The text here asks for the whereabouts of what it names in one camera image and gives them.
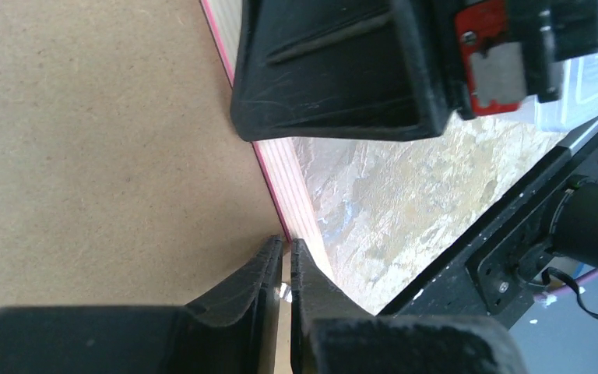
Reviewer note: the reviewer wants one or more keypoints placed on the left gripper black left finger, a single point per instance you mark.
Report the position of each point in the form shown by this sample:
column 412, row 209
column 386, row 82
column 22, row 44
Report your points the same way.
column 229, row 329

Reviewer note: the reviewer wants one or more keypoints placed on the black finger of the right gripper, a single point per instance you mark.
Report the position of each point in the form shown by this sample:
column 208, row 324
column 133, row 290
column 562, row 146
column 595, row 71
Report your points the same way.
column 340, row 69

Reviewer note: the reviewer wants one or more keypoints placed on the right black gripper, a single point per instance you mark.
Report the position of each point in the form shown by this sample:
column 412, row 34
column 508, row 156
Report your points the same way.
column 485, row 57

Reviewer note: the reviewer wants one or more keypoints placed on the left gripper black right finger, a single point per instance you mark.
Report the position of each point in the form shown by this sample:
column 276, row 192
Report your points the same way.
column 330, row 333

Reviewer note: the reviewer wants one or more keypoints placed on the pink picture frame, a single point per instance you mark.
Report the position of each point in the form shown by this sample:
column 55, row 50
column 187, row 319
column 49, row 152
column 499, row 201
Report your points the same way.
column 277, row 157

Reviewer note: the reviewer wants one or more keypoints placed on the brown backing board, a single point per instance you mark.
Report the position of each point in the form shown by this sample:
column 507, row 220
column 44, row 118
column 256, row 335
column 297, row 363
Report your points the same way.
column 121, row 179

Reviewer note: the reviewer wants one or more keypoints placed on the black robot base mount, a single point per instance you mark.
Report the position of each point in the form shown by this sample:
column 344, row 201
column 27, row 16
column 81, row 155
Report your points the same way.
column 488, row 271

